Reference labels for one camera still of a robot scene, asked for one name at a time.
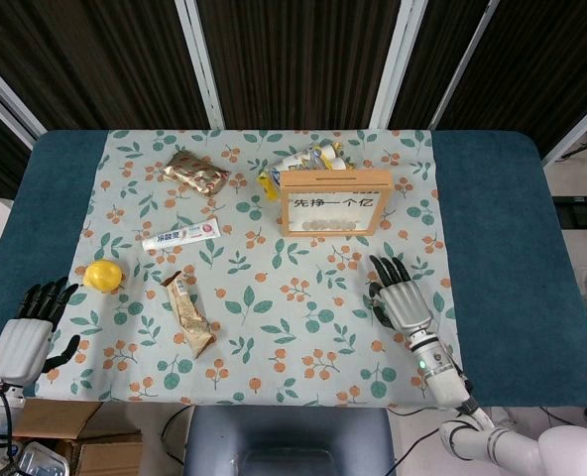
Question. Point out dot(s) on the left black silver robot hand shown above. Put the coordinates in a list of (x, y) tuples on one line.
[(18, 349)]

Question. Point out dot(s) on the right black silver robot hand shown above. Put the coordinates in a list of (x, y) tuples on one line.
[(405, 305)]

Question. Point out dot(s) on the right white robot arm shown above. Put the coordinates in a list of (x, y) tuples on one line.
[(444, 377)]

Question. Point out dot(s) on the yellow lemon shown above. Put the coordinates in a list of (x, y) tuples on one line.
[(102, 275)]

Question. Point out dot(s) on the metal tray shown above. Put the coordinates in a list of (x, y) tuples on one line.
[(38, 461)]

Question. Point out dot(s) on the teal blue table cover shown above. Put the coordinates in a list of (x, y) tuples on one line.
[(497, 223)]

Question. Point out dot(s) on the floral print tablecloth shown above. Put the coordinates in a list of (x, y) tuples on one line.
[(273, 322)]

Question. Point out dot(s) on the brown cardboard box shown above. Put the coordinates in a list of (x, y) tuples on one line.
[(105, 453)]

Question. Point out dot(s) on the brown snack bar wrapper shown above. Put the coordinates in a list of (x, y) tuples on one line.
[(189, 317)]

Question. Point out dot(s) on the dark grey chair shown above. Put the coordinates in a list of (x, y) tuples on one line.
[(288, 441)]

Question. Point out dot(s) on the yellow white snack bag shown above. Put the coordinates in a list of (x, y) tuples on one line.
[(298, 159)]

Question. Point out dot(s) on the white toothpaste box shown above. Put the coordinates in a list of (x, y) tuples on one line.
[(179, 235)]

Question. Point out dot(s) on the black tripod legs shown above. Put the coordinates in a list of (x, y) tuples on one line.
[(583, 149)]

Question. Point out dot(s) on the gold foil snack bag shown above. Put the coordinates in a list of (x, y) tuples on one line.
[(197, 173)]

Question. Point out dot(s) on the wooden framed box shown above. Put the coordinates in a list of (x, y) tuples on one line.
[(286, 208)]

